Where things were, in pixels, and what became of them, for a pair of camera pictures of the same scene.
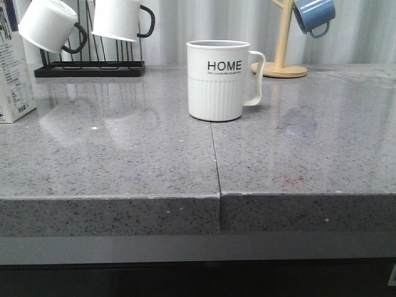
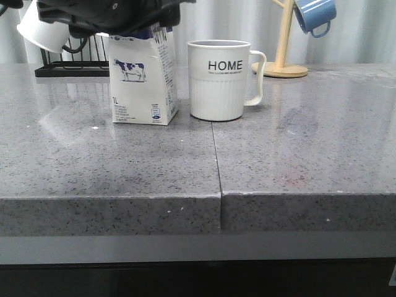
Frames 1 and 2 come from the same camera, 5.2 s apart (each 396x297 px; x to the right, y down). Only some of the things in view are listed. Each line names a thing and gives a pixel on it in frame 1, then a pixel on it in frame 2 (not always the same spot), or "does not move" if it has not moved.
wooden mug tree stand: x=278 y=68 does not move
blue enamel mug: x=311 y=14 does not move
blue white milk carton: x=17 y=97 -> x=143 y=81
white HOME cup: x=216 y=78 does not move
